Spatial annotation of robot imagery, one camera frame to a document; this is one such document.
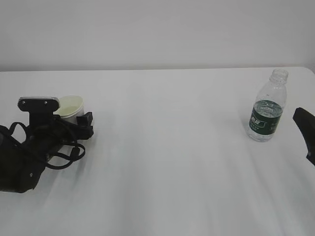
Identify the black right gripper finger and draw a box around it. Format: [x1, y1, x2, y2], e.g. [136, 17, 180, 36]
[293, 108, 315, 165]

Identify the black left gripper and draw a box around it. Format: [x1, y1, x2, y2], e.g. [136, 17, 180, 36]
[22, 112, 94, 160]

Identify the white paper cup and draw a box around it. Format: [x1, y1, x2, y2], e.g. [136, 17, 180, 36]
[54, 95, 84, 124]

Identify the clear water bottle green label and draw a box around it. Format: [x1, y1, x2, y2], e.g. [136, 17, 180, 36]
[247, 68, 288, 142]

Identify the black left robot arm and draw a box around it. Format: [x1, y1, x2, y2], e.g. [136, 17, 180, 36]
[0, 112, 94, 193]

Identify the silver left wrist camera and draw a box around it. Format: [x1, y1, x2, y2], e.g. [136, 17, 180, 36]
[17, 96, 60, 128]

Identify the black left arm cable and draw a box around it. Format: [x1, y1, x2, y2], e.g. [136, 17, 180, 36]
[9, 115, 86, 170]

